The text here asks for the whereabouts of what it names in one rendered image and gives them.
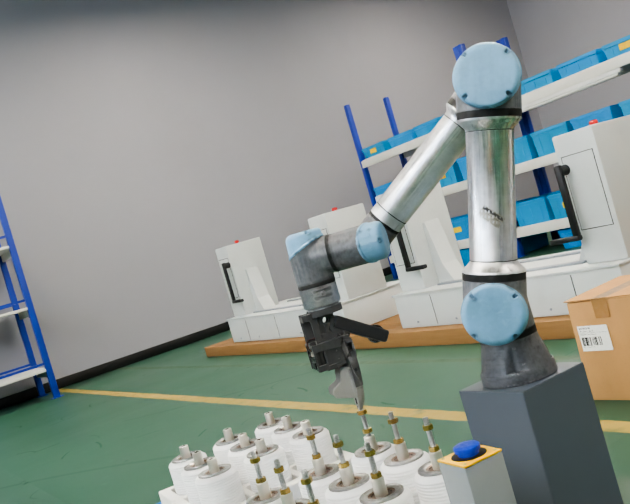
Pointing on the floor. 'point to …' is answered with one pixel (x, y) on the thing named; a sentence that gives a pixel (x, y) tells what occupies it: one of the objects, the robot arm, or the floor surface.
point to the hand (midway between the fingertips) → (361, 401)
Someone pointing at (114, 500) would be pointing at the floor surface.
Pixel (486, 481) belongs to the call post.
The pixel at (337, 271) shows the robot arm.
